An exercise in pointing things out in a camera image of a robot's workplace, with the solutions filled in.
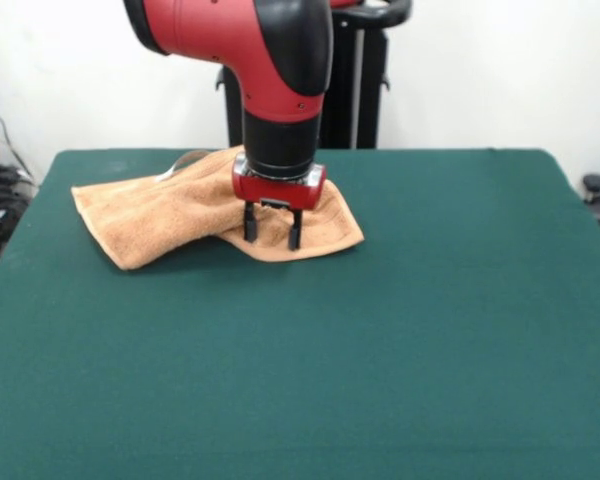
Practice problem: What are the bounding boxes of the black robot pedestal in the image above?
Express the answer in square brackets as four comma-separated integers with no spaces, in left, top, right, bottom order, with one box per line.
[213,0,414,150]

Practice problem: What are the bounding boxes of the tan terry towel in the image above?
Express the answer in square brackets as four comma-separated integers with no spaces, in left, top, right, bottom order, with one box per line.
[71,145,365,272]

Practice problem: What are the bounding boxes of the grey cable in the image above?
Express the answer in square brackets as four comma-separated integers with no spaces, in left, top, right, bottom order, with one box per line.
[0,92,34,179]

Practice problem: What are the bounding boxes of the black cable bundle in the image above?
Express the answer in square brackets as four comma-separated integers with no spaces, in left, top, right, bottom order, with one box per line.
[0,163,39,221]

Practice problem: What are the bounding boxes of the dark green table cloth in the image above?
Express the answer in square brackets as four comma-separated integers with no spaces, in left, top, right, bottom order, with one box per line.
[0,148,600,480]

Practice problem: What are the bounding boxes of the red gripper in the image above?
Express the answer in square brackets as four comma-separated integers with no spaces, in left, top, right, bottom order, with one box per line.
[231,152,329,252]

